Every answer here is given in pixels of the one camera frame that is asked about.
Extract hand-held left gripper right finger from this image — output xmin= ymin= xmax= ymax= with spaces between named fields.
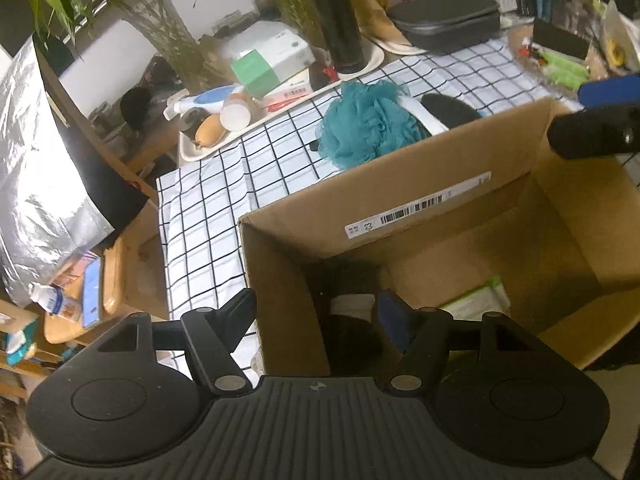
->
xmin=377 ymin=289 xmax=551 ymax=396

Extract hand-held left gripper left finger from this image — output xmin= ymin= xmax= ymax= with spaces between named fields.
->
xmin=89 ymin=287 xmax=259 ymax=396

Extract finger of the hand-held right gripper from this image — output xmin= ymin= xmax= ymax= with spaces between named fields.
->
xmin=576 ymin=72 xmax=640 ymax=109
xmin=546 ymin=105 xmax=640 ymax=161

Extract cardboard box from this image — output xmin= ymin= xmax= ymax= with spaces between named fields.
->
xmin=238 ymin=97 xmax=640 ymax=378

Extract black and white brush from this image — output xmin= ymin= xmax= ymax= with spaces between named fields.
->
xmin=397 ymin=92 xmax=484 ymax=139

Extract teal bath loofah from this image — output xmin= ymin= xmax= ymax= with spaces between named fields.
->
xmin=316 ymin=80 xmax=427 ymax=169

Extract black box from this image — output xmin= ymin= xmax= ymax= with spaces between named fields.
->
xmin=532 ymin=19 xmax=592 ymax=62

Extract green white packet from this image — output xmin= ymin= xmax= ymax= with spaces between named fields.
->
xmin=439 ymin=274 xmax=516 ymax=323

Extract red capped small tubes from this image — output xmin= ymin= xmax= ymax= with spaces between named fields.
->
xmin=519 ymin=39 xmax=547 ymax=63

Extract black white checked tablecloth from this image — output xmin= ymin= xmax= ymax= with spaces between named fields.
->
xmin=156 ymin=37 xmax=585 ymax=378

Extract wooden side table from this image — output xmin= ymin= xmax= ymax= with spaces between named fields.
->
xmin=42 ymin=199 xmax=172 ymax=346

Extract blue booklet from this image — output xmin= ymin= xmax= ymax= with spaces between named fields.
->
xmin=82 ymin=255 xmax=105 ymax=329

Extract cream tray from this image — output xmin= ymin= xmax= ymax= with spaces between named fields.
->
xmin=359 ymin=29 xmax=432 ymax=57
xmin=177 ymin=35 xmax=386 ymax=164

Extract pink packet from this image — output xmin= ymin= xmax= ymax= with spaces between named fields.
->
xmin=50 ymin=252 xmax=97 ymax=289

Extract white bottle blue label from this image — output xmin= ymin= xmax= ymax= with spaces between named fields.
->
xmin=28 ymin=282 xmax=84 ymax=324

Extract grey zip case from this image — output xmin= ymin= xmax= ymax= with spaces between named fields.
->
xmin=387 ymin=0 xmax=503 ymax=54

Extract tan oval container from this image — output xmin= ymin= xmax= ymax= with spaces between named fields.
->
xmin=194 ymin=113 xmax=224 ymax=149

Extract black round lid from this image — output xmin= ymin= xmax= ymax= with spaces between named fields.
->
xmin=178 ymin=107 xmax=204 ymax=139

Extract orange bottle white cap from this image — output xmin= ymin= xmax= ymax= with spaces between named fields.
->
xmin=220 ymin=91 xmax=252 ymax=132

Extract white blue spray bottle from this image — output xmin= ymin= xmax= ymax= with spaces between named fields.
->
xmin=163 ymin=86 xmax=246 ymax=121

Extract teal tissue box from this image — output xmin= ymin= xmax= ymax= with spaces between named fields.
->
xmin=0 ymin=310 xmax=42 ymax=367

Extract white box red print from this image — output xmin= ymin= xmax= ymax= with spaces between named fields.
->
xmin=261 ymin=80 xmax=315 ymax=112

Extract silver foil bag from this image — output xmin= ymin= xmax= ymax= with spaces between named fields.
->
xmin=0 ymin=37 xmax=151 ymax=309

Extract green white tissue pack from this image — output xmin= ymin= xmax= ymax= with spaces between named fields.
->
xmin=220 ymin=20 xmax=315 ymax=101

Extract brown paper bag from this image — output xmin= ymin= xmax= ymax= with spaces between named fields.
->
xmin=346 ymin=0 xmax=402 ymax=47

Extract black thermos bottle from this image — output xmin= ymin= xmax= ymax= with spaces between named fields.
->
xmin=304 ymin=0 xmax=369 ymax=76

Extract bamboo plant in glass vase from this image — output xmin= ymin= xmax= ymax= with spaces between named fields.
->
xmin=249 ymin=0 xmax=327 ymax=57
xmin=0 ymin=0 xmax=222 ymax=97

